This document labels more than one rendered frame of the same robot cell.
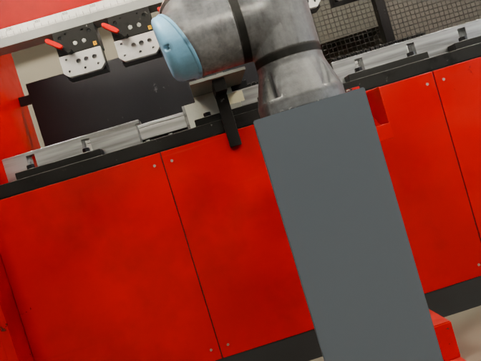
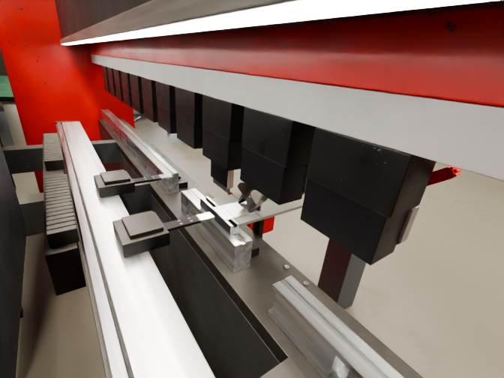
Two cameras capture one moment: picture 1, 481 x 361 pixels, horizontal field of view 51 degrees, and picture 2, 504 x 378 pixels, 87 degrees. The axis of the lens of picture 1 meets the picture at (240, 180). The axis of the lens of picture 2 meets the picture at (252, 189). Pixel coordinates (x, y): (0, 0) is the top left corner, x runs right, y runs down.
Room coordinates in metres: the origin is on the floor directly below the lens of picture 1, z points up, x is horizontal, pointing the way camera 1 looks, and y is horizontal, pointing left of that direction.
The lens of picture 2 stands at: (2.18, 0.63, 1.42)
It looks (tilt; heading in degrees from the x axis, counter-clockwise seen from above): 24 degrees down; 235
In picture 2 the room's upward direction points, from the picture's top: 5 degrees clockwise
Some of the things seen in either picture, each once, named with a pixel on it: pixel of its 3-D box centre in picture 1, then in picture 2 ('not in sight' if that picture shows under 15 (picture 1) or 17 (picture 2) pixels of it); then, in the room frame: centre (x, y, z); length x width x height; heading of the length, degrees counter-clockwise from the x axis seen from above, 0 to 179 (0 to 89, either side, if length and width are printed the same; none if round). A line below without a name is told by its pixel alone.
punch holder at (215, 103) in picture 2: not in sight; (229, 130); (1.84, 0.01, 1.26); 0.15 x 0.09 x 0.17; 93
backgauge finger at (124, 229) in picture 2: not in sight; (169, 223); (2.01, 0.01, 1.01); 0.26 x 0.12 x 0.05; 3
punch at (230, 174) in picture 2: not in sight; (221, 173); (1.84, -0.01, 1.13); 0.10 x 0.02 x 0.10; 93
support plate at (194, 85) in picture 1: (217, 83); (258, 202); (1.69, -0.02, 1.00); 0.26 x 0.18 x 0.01; 3
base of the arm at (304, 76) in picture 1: (295, 81); not in sight; (0.87, -0.14, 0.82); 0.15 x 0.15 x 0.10
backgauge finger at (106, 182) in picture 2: not in sight; (136, 178); (2.02, -0.34, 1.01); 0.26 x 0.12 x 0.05; 3
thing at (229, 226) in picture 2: (220, 92); (217, 214); (1.84, -0.02, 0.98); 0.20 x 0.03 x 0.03; 93
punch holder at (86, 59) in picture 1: (81, 52); (359, 188); (1.82, 0.41, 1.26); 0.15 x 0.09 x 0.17; 93
